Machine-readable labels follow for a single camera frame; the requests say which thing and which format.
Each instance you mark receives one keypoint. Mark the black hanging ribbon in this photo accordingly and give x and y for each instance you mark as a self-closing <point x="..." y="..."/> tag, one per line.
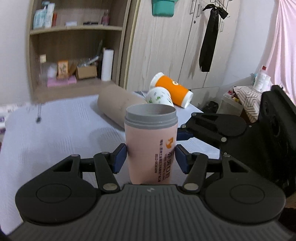
<point x="210" y="37"/>

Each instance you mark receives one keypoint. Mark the taupe tumbler cup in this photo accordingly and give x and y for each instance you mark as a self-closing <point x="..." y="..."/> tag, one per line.
<point x="114" y="100"/>

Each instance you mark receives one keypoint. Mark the clear bottle cream cap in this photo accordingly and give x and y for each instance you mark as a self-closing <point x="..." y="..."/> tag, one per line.
<point x="43" y="64"/>

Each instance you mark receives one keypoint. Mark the light blue quilted cloth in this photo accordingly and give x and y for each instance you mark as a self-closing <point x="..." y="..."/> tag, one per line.
<point x="37" y="138"/>

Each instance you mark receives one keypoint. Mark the teal fabric pouch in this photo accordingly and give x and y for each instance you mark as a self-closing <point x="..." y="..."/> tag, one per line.
<point x="163" y="8"/>

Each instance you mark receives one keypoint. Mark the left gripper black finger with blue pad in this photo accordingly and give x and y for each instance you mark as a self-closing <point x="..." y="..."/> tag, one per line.
<point x="107" y="164"/>
<point x="194" y="165"/>

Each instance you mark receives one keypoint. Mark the pink flat box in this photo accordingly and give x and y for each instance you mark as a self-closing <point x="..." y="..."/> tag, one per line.
<point x="54" y="82"/>

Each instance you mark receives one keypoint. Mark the orange paper cup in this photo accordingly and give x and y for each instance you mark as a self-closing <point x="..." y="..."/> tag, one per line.
<point x="179" y="94"/>

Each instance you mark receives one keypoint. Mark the small pink bottle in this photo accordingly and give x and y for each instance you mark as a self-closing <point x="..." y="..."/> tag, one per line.
<point x="105" y="18"/>

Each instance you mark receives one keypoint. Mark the wooden wardrobe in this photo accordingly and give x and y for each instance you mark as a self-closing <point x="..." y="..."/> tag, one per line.
<point x="172" y="45"/>

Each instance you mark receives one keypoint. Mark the wooden shelf unit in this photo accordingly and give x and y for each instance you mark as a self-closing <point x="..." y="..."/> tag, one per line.
<point x="76" y="36"/>

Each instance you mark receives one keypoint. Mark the white floral paper cup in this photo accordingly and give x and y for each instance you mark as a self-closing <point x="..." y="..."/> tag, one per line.
<point x="159" y="95"/>

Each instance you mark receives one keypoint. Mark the orange printed carton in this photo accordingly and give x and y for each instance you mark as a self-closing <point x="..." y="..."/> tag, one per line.
<point x="63" y="69"/>

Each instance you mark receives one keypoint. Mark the small cardboard box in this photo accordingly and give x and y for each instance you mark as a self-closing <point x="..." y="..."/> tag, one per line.
<point x="84" y="72"/>

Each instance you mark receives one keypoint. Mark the white plastic bottle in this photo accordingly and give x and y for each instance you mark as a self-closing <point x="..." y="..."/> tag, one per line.
<point x="261" y="80"/>

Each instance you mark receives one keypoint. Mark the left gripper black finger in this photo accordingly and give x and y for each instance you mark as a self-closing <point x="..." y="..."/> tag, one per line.
<point x="211" y="127"/>

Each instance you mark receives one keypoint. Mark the white paper towel roll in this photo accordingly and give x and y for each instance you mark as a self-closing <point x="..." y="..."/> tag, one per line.
<point x="107" y="63"/>

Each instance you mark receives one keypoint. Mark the pink tumbler cup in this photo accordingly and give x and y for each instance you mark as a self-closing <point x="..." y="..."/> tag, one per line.
<point x="150" y="134"/>

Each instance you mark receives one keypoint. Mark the patterned cloth pile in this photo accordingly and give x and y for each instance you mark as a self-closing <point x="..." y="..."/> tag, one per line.
<point x="250" y="100"/>

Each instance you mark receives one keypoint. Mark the white teal jar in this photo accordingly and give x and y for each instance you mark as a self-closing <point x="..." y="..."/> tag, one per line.
<point x="39" y="17"/>

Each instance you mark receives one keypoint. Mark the pink curtain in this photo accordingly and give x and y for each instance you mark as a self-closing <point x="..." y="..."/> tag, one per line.
<point x="279" y="53"/>

